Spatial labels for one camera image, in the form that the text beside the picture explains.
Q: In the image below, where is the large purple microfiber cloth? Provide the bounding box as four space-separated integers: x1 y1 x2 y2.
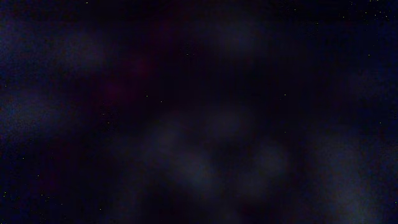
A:
1 1 397 223

